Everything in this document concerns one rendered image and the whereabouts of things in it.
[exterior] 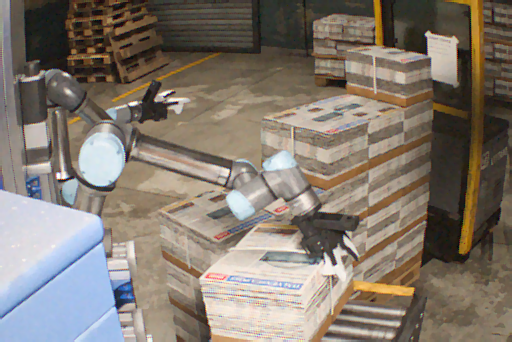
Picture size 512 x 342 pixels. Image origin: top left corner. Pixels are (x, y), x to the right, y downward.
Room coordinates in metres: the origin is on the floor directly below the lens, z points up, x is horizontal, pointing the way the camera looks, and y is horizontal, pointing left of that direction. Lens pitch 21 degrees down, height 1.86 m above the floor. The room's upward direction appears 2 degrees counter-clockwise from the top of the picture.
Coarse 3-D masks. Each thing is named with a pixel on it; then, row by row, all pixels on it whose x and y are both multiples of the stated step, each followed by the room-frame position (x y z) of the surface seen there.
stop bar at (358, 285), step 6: (354, 282) 1.69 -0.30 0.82; (360, 282) 1.68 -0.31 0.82; (366, 282) 1.68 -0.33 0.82; (354, 288) 1.67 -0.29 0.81; (360, 288) 1.66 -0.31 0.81; (366, 288) 1.65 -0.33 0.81; (372, 288) 1.65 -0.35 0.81; (378, 288) 1.64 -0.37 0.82; (384, 288) 1.63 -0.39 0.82; (390, 288) 1.63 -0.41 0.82; (396, 288) 1.62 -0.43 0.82; (402, 288) 1.62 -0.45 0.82; (408, 288) 1.61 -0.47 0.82; (414, 288) 1.61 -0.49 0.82; (402, 294) 1.60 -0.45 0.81; (408, 294) 1.59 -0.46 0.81
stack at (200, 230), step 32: (224, 192) 2.44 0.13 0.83; (320, 192) 2.40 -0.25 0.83; (352, 192) 2.52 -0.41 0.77; (384, 192) 2.69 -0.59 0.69; (160, 224) 2.28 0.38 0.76; (192, 224) 2.15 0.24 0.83; (224, 224) 2.14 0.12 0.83; (256, 224) 2.13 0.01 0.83; (384, 224) 2.71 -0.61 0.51; (192, 256) 2.13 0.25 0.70; (384, 256) 2.72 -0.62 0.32; (192, 288) 2.15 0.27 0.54; (192, 320) 2.18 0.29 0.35
